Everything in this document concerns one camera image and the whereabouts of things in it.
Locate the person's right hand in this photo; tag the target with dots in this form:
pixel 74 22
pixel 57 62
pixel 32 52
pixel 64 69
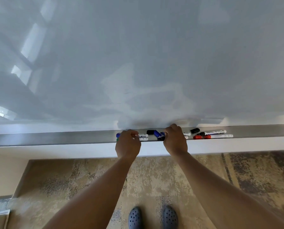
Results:
pixel 175 143

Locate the person's left hand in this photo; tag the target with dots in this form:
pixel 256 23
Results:
pixel 127 146

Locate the person's right fingers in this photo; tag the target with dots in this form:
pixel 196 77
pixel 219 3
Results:
pixel 173 130

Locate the person's left fingers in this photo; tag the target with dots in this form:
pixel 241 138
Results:
pixel 130 133

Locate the person's left forearm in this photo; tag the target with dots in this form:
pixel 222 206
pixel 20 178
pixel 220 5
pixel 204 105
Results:
pixel 96 197

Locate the person's right forearm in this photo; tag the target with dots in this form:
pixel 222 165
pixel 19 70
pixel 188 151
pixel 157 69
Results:
pixel 218 190

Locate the white marker with green cap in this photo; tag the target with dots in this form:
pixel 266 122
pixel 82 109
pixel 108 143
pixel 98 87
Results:
pixel 144 139

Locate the white marker with dark blue cap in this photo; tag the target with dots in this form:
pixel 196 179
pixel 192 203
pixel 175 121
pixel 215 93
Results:
pixel 160 138

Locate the black marker cap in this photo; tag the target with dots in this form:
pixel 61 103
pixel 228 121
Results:
pixel 150 132
pixel 195 130

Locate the white marker with black cap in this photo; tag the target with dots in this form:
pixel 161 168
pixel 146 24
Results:
pixel 213 132

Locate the white marker with red cap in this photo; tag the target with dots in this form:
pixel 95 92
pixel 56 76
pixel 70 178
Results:
pixel 215 136

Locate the metal whiteboard marker tray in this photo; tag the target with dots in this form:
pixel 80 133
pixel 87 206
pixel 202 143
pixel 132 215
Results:
pixel 61 139

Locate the large white whiteboard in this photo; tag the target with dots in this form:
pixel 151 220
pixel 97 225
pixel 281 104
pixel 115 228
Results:
pixel 142 57

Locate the person's left blue clog shoe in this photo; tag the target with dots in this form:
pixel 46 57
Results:
pixel 135 218

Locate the person's blue clog shoe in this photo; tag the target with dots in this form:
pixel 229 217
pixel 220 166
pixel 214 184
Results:
pixel 135 218
pixel 170 217

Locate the person's right blue clog shoe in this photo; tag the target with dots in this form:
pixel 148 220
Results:
pixel 170 217

